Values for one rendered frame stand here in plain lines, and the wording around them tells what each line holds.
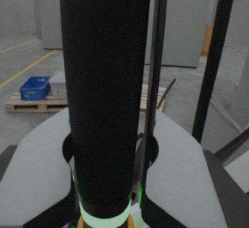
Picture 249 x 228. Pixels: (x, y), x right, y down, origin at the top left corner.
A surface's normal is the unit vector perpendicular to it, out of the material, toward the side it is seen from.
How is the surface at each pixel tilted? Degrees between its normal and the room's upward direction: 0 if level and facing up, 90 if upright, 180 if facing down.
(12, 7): 90
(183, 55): 90
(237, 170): 50
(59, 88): 95
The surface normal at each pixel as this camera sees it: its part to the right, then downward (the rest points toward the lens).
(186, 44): 0.00, 0.46
